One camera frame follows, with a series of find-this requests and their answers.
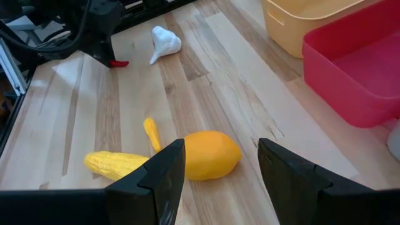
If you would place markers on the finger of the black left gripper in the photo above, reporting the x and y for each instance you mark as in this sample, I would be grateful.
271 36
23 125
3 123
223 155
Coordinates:
101 54

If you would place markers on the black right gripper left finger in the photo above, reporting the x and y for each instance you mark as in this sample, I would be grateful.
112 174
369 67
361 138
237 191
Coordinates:
156 193

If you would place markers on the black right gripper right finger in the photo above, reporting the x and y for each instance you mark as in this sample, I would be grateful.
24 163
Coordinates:
290 187

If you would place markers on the red toy chili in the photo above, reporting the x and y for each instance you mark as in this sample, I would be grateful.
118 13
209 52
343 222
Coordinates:
120 63

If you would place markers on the yellow toy corn cob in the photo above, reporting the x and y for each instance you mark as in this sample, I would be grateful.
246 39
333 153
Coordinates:
112 164

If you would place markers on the small orange toy carrot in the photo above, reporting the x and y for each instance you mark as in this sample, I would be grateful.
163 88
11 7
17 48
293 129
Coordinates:
151 131

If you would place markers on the white toy garlic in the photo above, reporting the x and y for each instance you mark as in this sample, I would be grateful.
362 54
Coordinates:
165 42

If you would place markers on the red plastic basket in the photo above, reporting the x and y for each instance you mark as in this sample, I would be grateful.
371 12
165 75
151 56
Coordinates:
343 87

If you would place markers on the yellow-orange plastic basket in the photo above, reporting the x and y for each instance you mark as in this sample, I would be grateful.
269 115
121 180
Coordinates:
290 31

